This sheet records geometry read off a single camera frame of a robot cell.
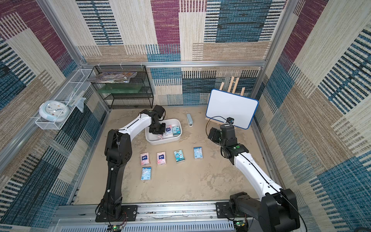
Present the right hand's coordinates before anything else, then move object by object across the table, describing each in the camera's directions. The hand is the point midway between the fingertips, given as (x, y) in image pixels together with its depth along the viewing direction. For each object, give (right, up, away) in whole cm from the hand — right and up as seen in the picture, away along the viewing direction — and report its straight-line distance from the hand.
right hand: (217, 130), depth 84 cm
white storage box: (-33, -7, +12) cm, 36 cm away
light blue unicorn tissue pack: (-10, -15, +7) cm, 19 cm away
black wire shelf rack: (-57, +26, +31) cm, 70 cm away
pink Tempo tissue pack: (-43, -18, +5) cm, 47 cm away
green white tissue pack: (-25, -1, +18) cm, 31 cm away
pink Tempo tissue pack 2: (-33, -18, +5) cm, 38 cm away
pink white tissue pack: (-30, -1, +18) cm, 35 cm away
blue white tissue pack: (-41, -25, 0) cm, 48 cm away
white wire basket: (-81, +20, -4) cm, 83 cm away
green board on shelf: (-61, +26, +12) cm, 68 cm away
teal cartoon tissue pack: (-22, -17, +7) cm, 29 cm away
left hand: (-35, -2, +17) cm, 39 cm away
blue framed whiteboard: (+6, +14, +7) cm, 17 cm away
